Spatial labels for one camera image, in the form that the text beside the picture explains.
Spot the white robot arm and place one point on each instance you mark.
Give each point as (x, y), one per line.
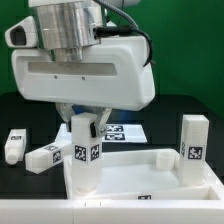
(82, 52)

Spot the white marker base plate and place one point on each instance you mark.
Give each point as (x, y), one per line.
(124, 133)

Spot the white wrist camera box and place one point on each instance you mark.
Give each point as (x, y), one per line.
(23, 34)

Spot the white desk top tray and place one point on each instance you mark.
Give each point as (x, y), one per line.
(160, 174)

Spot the white L-shaped obstacle fence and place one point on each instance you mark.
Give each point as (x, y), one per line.
(67, 211)

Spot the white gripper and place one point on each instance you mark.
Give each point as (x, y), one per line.
(112, 74)

